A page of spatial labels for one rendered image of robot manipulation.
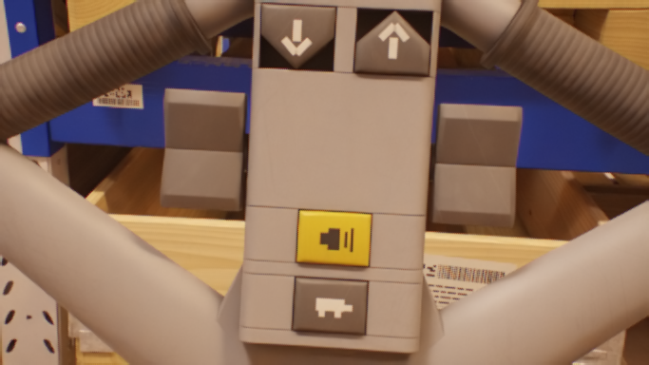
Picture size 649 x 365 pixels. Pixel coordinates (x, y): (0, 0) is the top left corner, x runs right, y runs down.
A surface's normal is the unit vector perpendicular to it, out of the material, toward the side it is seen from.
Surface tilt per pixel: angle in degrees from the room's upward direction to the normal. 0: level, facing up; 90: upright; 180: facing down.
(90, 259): 69
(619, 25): 90
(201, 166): 57
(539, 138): 90
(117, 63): 104
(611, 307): 80
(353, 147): 74
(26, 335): 90
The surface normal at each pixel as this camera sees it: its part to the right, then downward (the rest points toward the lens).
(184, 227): -0.04, 0.33
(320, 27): -0.04, 0.06
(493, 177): -0.01, -0.23
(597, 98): -0.27, 0.43
